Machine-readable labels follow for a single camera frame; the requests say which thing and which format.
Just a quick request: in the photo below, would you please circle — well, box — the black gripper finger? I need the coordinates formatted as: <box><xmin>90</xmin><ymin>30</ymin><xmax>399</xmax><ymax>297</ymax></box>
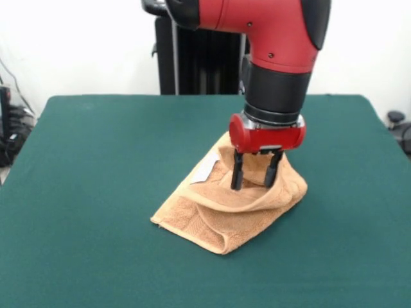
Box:
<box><xmin>230</xmin><ymin>150</ymin><xmax>245</xmax><ymax>191</ymax></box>
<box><xmin>263</xmin><ymin>150</ymin><xmax>285</xmax><ymax>188</ymax></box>

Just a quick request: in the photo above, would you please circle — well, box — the dark green table cloth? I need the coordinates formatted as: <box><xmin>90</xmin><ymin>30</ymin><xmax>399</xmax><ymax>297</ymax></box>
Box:
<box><xmin>0</xmin><ymin>94</ymin><xmax>411</xmax><ymax>308</ymax></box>

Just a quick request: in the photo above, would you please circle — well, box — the tan terry towel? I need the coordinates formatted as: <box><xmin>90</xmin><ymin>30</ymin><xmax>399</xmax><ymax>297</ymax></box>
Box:
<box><xmin>150</xmin><ymin>131</ymin><xmax>308</xmax><ymax>256</ymax></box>

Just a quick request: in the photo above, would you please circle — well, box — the grey black office chair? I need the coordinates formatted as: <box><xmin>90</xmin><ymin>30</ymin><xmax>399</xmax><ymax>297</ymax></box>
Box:
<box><xmin>387</xmin><ymin>110</ymin><xmax>411</xmax><ymax>160</ymax></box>

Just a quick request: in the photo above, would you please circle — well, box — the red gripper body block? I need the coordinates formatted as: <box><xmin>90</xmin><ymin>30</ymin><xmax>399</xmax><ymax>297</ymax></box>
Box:
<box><xmin>229</xmin><ymin>114</ymin><xmax>307</xmax><ymax>155</ymax></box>

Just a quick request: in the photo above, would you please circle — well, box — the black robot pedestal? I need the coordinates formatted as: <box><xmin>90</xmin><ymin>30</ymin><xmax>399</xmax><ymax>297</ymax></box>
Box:
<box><xmin>141</xmin><ymin>0</ymin><xmax>254</xmax><ymax>96</ymax></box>

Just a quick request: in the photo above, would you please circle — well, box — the black equipment box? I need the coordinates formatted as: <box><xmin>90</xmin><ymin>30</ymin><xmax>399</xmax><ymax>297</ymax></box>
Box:
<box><xmin>0</xmin><ymin>85</ymin><xmax>37</xmax><ymax>168</ymax></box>

